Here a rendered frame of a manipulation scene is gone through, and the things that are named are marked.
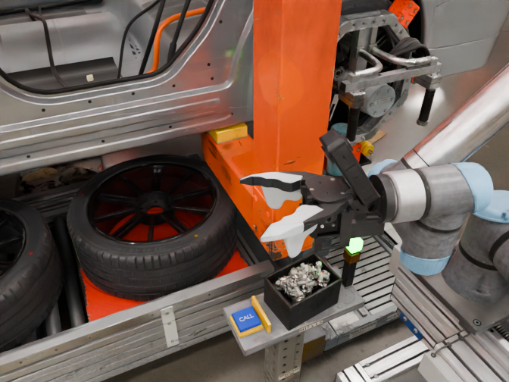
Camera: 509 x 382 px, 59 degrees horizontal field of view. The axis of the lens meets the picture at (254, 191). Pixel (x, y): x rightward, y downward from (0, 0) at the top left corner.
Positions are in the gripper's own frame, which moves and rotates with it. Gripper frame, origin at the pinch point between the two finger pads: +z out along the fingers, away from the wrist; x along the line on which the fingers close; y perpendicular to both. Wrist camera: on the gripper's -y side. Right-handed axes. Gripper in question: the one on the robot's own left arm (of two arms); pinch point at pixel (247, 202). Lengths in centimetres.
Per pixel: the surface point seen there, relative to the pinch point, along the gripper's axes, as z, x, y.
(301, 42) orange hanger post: -23, 54, -9
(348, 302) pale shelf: -40, 48, 73
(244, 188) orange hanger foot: -12, 83, 46
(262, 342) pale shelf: -9, 40, 74
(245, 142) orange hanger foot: -18, 111, 41
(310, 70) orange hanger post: -26, 56, -1
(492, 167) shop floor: -184, 168, 102
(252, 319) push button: -8, 46, 70
